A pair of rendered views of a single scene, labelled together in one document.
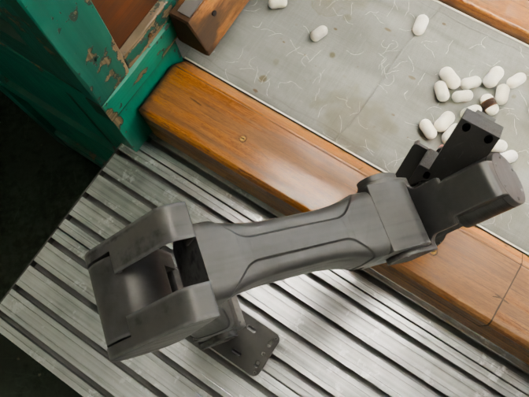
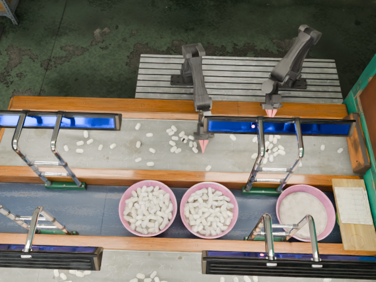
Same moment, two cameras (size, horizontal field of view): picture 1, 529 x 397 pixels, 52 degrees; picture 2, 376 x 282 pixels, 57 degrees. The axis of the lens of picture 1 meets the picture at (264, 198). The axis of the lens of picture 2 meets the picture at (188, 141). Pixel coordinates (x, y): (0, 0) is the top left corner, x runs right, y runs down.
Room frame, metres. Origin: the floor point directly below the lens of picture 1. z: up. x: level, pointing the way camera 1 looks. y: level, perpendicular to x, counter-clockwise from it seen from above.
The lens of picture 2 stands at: (0.62, -1.19, 2.32)
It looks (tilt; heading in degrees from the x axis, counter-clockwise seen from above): 62 degrees down; 138
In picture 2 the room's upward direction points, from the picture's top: straight up
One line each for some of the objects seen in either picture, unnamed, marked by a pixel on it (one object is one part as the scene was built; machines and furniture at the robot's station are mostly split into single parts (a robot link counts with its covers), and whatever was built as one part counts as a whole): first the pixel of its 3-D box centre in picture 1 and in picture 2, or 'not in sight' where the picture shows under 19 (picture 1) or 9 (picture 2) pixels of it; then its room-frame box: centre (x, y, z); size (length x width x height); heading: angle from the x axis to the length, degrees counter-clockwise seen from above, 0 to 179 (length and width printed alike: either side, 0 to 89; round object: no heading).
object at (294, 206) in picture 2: not in sight; (301, 215); (0.63, -0.47, 0.71); 0.22 x 0.22 x 0.06
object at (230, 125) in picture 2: not in sight; (277, 123); (0.31, -0.40, 1.08); 0.62 x 0.08 x 0.07; 46
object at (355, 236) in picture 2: not in sight; (353, 213); (0.78, -0.32, 0.77); 0.33 x 0.15 x 0.01; 136
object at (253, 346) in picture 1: (210, 318); (290, 79); (0.07, 0.11, 0.71); 0.20 x 0.07 x 0.08; 46
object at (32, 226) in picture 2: not in sight; (34, 241); (-0.02, -1.44, 0.90); 0.20 x 0.19 x 0.45; 46
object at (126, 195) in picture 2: not in sight; (149, 210); (0.13, -0.99, 0.72); 0.27 x 0.27 x 0.10
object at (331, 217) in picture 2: not in sight; (302, 214); (0.63, -0.47, 0.72); 0.27 x 0.27 x 0.10
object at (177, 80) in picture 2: not in sight; (187, 76); (-0.35, -0.32, 0.71); 0.20 x 0.07 x 0.08; 46
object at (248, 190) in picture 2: not in sight; (269, 158); (0.36, -0.46, 0.90); 0.20 x 0.19 x 0.45; 46
